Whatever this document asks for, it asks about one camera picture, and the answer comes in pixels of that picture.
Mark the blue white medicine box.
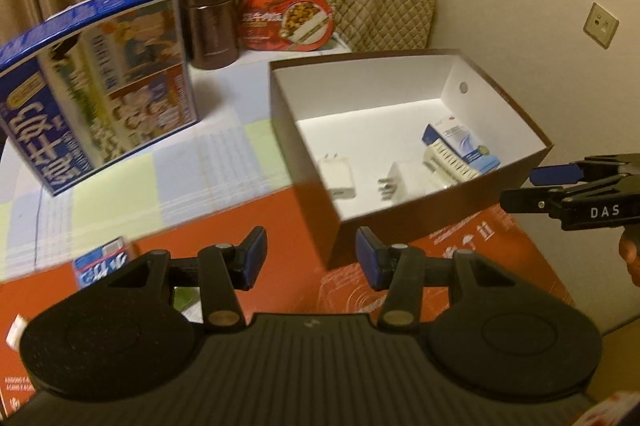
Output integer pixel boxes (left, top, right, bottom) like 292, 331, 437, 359
422, 114, 500, 175

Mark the blue clear plastic case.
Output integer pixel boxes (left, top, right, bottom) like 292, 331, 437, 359
72, 237, 130, 290

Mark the pastel checked tablecloth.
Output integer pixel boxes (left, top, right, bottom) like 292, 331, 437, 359
0, 36, 352, 282

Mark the brown open storage box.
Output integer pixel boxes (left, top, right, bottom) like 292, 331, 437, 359
269, 49, 552, 268

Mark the white plug adapter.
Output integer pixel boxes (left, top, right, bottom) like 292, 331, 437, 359
378, 161, 442, 203

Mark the blue milk carton box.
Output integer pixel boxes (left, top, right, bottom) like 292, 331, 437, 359
1, 0, 198, 195

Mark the white cube charger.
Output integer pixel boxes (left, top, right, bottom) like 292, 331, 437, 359
318, 154, 356, 200

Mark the person right hand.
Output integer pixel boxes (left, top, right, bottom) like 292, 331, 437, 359
618, 231, 640, 287

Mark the red Motul cardboard sheet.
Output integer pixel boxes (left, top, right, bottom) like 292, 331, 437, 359
1, 189, 575, 420

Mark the green white spray box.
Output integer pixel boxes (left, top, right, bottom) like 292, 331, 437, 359
174, 287, 203, 323

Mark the red instant meal bowl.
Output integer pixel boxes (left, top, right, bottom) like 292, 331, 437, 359
238, 0, 334, 52

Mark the brown thermos jar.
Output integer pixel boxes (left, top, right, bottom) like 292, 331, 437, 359
179, 0, 240, 70

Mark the small white pill bottle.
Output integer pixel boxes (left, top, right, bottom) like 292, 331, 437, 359
6, 315, 28, 351

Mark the white comb rack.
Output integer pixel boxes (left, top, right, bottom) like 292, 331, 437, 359
423, 139, 480, 189

